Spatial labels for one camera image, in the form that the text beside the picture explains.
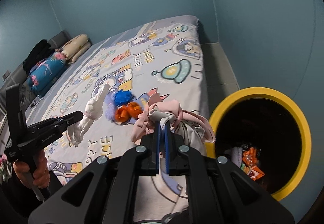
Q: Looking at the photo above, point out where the white pink plastic bag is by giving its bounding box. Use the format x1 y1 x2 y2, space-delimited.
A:
131 93 215 155

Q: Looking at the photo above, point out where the blue plastic bag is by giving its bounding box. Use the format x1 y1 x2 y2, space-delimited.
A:
113 90 134 107

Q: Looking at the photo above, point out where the white glove bundle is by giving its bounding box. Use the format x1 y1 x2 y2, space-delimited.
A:
67 82 110 147

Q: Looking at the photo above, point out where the orange snack wrapper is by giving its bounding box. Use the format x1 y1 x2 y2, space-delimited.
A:
240 147 265 181

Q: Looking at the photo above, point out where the purple foam fruit net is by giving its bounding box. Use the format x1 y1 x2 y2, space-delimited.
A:
104 93 116 122

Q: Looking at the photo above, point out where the yellow rimmed trash bin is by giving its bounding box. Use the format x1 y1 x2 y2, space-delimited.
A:
208 87 312 201

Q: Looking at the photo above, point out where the left hand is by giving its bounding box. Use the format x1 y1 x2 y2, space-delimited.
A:
13 149 51 189

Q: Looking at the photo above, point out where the grey padded headboard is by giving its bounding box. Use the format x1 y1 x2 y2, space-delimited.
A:
1 30 71 120

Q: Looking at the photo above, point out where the blue floral folded quilt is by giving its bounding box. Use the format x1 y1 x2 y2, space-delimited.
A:
27 52 66 93

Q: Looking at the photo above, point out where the cartoon print bed sheet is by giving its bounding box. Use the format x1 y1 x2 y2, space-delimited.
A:
25 14 211 223

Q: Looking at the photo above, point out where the black clothing pile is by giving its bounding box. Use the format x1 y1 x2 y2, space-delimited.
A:
22 39 55 75

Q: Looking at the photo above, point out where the beige folded quilt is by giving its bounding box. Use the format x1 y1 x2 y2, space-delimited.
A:
60 34 92 63

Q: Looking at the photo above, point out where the black cable on bed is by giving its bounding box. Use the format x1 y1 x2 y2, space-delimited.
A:
29 96 42 109

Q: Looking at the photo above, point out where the wall power outlet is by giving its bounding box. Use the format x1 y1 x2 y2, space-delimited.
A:
2 70 11 81

